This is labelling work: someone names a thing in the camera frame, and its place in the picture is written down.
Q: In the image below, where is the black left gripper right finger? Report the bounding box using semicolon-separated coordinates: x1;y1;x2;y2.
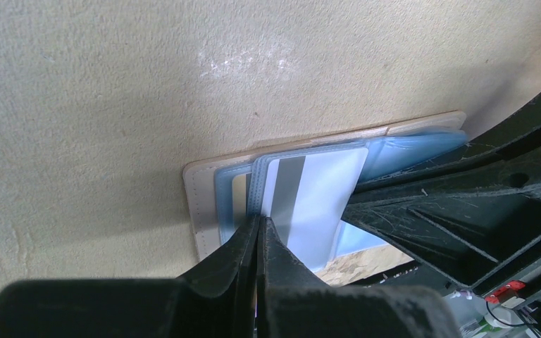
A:
257;216;461;337

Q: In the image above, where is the white striped credit card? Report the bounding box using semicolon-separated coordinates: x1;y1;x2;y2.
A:
251;144;368;272

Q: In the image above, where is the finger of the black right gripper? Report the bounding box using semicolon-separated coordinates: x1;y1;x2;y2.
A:
342;92;541;289

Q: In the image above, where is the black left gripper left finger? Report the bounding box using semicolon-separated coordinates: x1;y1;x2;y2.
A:
0;217;260;337

